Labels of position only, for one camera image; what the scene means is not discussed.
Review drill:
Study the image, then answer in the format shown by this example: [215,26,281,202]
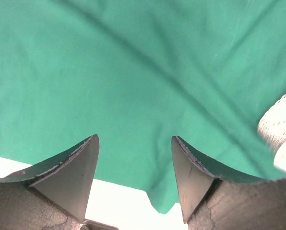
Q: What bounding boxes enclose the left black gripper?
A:
[258,94,286,172]

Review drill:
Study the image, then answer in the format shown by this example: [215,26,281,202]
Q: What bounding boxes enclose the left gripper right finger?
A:
[171,136,286,230]

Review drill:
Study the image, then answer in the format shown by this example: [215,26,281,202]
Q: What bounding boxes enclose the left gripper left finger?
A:
[0,135,99,230]

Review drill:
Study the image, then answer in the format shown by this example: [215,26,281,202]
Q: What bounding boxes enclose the dark green surgical cloth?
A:
[0,0,286,214]

